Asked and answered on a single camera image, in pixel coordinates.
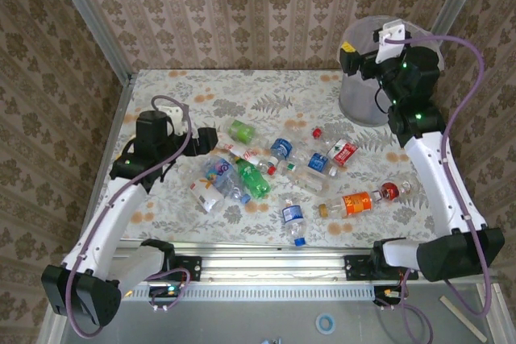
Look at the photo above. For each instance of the colourful label large bottle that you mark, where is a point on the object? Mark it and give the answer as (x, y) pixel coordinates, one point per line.
(219, 172)

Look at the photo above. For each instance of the light green label bottle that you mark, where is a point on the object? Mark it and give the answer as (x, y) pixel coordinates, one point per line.
(242, 131)

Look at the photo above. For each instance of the white red-lettered label bottle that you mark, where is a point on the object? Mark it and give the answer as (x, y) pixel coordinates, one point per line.
(242, 151)

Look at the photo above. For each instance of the white orange label bottle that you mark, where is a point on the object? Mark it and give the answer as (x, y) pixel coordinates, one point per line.
(203, 195)

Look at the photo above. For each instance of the green plastic bottle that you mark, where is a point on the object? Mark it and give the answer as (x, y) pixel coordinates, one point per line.
(254, 181)

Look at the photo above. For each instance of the blue label clear bottle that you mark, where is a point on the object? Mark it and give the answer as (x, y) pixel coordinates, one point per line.
(280, 146)

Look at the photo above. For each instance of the red white green label bottle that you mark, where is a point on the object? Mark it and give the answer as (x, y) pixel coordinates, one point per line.
(342, 152)

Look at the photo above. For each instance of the blue white label bottle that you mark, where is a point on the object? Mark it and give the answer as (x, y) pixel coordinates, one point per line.
(317, 161)

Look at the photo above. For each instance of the clear bottle green cap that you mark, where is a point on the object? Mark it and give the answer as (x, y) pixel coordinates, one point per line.
(306, 179)

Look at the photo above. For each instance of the small blue cap bottle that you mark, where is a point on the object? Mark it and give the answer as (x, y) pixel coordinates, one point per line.
(292, 215)

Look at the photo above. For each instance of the red label round bottle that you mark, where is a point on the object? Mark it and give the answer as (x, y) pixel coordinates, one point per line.
(389, 191)

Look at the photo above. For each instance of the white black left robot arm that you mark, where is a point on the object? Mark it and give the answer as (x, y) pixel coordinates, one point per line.
(105, 223)

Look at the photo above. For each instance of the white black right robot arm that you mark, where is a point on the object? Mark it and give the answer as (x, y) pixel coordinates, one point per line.
(439, 183)

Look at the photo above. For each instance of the clear pink bin liner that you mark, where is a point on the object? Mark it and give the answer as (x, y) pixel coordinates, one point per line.
(363, 34)

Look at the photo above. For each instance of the grey plastic bin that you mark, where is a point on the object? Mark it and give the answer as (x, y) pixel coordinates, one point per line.
(354, 94)

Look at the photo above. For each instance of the floral table cover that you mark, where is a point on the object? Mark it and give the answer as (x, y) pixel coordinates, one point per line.
(225, 231)

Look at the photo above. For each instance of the small black connector board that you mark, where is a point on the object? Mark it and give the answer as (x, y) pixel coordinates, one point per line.
(161, 291)
(379, 297)

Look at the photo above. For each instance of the grey metal shelf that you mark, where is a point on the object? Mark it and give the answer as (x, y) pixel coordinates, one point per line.
(242, 320)

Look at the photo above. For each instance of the blue tape roll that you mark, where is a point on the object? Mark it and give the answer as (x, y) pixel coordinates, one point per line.
(318, 324)

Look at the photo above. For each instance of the flat wooden stick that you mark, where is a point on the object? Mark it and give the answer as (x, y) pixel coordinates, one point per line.
(477, 332)

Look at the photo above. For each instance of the aluminium table side rail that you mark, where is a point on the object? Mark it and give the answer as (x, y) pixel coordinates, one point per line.
(117, 118)

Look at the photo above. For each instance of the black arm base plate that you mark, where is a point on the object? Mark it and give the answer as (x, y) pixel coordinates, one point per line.
(195, 263)
(354, 269)

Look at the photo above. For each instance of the aluminium front rail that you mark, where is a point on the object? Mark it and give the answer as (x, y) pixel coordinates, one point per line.
(274, 263)

